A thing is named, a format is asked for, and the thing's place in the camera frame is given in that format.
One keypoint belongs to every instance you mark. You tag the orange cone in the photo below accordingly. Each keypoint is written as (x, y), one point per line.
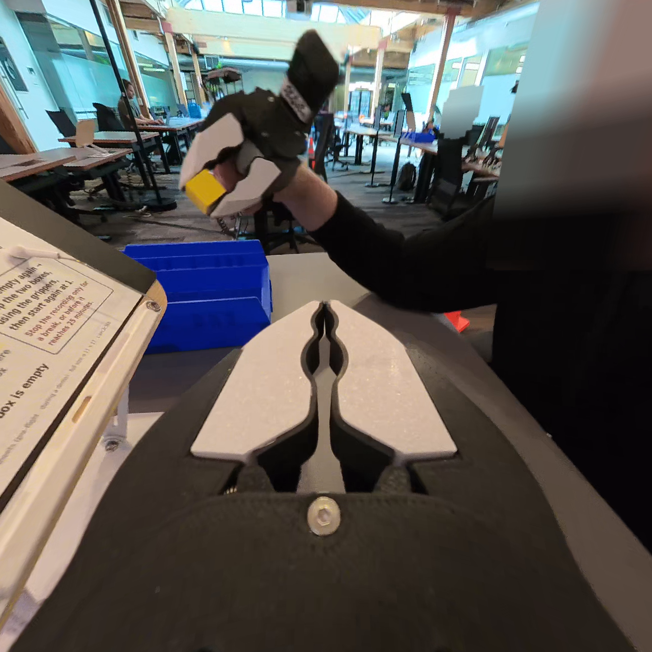
(457, 322)

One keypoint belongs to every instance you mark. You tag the person's right forearm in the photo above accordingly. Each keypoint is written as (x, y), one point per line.
(407, 265)

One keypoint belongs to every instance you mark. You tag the person's right hand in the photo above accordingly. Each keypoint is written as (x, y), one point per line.
(310, 196)

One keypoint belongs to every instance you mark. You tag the printed instruction sheet board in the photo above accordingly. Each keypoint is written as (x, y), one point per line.
(46, 326)

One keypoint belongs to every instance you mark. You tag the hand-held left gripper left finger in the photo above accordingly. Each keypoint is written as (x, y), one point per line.
(265, 387)

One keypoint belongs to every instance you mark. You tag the black backpack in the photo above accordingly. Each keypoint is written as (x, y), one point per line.
(406, 177)

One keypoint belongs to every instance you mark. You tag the wooden office desk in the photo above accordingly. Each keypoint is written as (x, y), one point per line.
(448, 153)
(153, 130)
(66, 159)

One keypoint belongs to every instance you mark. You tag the person's black clothed torso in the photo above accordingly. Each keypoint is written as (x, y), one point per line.
(575, 356)

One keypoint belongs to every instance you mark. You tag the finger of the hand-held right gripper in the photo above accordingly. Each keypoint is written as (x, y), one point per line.
(254, 188)
(211, 145)

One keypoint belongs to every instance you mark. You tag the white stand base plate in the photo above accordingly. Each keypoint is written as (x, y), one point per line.
(91, 489)

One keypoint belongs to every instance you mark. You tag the black pole stand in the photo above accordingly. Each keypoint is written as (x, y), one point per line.
(127, 117)

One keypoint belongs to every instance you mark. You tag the yellow cube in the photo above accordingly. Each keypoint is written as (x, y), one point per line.
(205, 191)

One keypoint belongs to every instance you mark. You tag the blue plastic bin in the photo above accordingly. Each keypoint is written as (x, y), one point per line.
(203, 295)

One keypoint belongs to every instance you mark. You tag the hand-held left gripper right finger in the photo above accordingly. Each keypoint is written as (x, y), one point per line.
(387, 397)

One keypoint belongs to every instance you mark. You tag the small blue bin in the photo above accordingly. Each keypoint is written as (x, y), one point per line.
(417, 136)

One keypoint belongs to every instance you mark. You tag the black office chair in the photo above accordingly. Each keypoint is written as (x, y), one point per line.
(61, 122)
(108, 117)

